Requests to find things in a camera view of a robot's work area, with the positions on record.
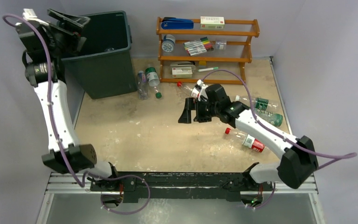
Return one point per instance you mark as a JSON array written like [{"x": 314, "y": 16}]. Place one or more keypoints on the pack of coloured markers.
[{"x": 199, "y": 46}]

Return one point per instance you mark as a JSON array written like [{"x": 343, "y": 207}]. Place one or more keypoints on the green capped white marker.
[{"x": 208, "y": 69}]

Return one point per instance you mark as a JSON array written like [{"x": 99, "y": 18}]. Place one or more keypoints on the white green small box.
[{"x": 212, "y": 22}]

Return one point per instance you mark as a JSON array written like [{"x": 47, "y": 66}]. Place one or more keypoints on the green bottle far right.
[{"x": 274, "y": 119}]

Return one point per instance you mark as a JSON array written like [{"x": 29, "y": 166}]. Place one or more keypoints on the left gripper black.
[{"x": 77, "y": 41}]

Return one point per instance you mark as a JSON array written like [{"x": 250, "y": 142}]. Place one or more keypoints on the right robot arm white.
[{"x": 296, "y": 155}]

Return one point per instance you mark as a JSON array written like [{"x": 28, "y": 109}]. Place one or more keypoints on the round tape roll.
[{"x": 168, "y": 43}]

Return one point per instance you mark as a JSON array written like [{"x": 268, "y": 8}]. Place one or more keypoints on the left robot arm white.
[{"x": 66, "y": 155}]

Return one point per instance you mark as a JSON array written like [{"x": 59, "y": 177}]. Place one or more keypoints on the small clear bottle purple label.
[{"x": 143, "y": 91}]

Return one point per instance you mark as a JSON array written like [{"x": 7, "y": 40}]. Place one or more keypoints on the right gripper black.
[{"x": 196, "y": 109}]

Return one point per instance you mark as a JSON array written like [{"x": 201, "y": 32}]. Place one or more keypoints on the orange wooden shelf rack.
[{"x": 245, "y": 57}]

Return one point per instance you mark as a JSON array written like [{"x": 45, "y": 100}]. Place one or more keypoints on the green label bottle white cap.
[{"x": 260, "y": 103}]

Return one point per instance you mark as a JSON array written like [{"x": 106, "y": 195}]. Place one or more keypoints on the red label bottle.
[
  {"x": 245, "y": 139},
  {"x": 188, "y": 88}
]

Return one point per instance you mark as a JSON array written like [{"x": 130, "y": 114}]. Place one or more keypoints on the blue stapler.
[{"x": 176, "y": 23}]

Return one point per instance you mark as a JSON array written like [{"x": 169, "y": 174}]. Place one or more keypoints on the white red box lower shelf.
[{"x": 182, "y": 72}]

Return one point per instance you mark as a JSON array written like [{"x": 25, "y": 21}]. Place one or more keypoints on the small clear jar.
[{"x": 220, "y": 44}]

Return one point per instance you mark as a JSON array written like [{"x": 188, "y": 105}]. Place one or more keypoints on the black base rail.
[{"x": 131, "y": 186}]

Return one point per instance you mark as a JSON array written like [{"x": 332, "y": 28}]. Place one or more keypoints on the dark green plastic bin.
[{"x": 104, "y": 67}]

